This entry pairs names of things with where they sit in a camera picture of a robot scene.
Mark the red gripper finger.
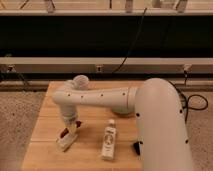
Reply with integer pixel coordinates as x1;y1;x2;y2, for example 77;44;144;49
60;130;68;138
76;121;82;128

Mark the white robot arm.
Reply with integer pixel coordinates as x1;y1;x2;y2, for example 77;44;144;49
53;78;194;171

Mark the white sponge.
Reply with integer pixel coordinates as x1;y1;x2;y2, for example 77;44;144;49
56;133;78;152

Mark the white bottle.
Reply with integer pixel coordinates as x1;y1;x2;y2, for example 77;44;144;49
101;119;116;160

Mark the white lower rail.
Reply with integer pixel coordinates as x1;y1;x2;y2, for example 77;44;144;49
0;57;213;74

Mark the black cable on floor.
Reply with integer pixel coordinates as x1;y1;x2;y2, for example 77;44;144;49
169;81;209;123

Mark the white upper shelf rail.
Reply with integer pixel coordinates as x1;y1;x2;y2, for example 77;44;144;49
0;9;213;16

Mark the black hanging cable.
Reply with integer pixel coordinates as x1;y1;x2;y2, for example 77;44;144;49
111;7;148;74

